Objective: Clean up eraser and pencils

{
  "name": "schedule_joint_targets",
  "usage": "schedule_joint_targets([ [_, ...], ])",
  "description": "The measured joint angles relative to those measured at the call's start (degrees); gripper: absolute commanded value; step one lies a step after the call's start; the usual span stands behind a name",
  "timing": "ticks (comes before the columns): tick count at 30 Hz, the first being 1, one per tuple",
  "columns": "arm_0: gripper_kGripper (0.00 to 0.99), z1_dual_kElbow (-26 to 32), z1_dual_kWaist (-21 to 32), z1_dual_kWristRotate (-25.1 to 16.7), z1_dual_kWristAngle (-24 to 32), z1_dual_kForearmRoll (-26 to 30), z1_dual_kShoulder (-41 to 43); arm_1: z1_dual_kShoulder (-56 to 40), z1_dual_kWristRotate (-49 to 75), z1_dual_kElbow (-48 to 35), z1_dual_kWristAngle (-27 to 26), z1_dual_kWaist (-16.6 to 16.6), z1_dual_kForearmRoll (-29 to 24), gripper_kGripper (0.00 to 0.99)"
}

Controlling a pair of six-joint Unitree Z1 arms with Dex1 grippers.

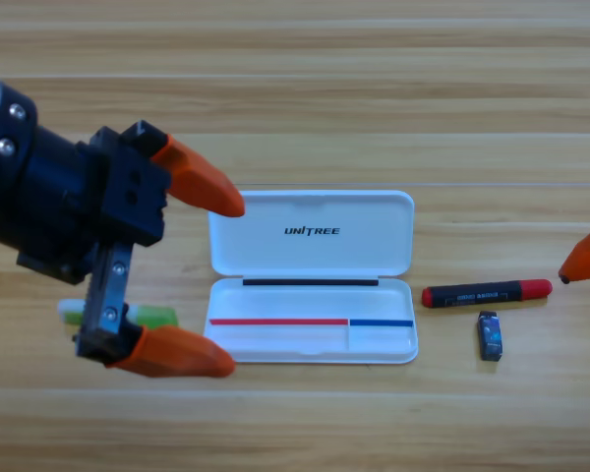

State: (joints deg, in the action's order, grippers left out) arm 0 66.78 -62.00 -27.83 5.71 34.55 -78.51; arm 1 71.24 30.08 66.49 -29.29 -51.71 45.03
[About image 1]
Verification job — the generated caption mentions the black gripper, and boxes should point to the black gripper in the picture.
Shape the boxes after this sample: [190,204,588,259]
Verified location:
[15,120,247,341]

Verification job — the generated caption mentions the green and white marker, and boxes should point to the green and white marker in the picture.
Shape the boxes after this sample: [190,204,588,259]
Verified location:
[57,297,180,328]

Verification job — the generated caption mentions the red and black marker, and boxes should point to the red and black marker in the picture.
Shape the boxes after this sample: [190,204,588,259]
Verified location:
[421,278,554,310]

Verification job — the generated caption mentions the black and blue eraser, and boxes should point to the black and blue eraser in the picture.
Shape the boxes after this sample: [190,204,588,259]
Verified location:
[476,310,504,363]

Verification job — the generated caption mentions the white Unitree pencil case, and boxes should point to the white Unitree pencil case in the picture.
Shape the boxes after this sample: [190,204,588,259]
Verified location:
[202,189,420,366]

